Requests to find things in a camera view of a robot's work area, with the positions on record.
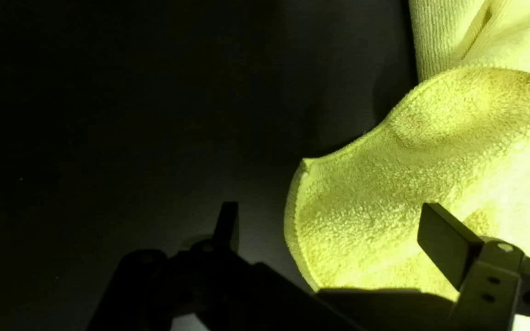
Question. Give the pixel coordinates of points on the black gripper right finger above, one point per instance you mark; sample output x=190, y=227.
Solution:
x=484, y=273

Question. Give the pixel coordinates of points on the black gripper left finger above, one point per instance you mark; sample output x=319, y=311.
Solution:
x=228, y=293

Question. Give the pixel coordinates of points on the yellow-green towel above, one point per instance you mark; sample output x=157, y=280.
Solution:
x=458, y=139

